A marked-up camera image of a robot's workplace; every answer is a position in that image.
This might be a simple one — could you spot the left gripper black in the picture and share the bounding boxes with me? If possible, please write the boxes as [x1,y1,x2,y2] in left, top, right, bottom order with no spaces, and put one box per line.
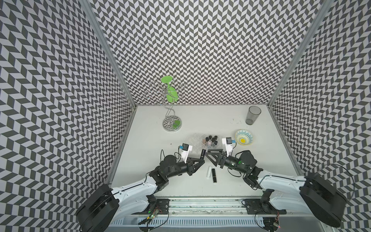
[166,156,204,179]

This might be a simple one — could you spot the black lipstick gold band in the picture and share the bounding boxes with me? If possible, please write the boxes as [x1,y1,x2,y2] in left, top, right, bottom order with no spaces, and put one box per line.
[212,168,217,184]

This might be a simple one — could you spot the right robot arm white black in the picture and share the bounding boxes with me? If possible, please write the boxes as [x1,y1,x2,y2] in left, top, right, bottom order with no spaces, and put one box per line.
[205,149,347,228]

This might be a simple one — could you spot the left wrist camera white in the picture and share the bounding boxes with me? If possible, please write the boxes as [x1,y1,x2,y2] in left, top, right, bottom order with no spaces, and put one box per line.
[179,143,193,163]

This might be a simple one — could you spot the wire jewelry tree green leaves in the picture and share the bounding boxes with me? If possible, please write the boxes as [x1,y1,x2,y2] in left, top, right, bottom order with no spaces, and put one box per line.
[145,76,182,132]

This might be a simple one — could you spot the patterned small bowl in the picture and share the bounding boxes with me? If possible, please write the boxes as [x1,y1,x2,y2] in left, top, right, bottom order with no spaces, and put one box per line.
[235,129,254,146]

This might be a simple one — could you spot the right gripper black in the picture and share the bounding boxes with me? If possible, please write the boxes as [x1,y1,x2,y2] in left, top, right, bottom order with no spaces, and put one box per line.
[205,148,247,174]

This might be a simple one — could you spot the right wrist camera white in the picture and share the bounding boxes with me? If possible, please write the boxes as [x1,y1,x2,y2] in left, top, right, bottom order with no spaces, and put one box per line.
[222,137,236,157]

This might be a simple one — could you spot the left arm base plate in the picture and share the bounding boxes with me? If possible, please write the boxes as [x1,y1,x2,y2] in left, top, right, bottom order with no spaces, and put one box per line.
[137,198,170,215]

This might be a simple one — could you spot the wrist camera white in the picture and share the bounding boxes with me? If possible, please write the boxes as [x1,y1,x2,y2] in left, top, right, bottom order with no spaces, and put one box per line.
[179,143,193,163]
[222,137,236,157]

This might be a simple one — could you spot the grey translucent cup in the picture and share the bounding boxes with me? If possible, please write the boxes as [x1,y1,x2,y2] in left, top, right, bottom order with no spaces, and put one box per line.
[245,106,261,125]

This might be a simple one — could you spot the aluminium front rail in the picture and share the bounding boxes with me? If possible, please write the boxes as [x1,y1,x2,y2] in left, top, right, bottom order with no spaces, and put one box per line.
[109,194,312,221]

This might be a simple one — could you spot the clear plastic lipstick organizer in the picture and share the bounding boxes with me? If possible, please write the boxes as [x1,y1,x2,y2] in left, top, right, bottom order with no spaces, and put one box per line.
[186,133,223,154]

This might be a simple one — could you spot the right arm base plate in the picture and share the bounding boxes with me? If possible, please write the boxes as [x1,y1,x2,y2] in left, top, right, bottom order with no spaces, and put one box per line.
[241,199,287,215]

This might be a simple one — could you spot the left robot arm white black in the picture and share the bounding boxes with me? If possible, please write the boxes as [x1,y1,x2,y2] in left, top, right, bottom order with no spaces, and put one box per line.
[75,155,205,232]

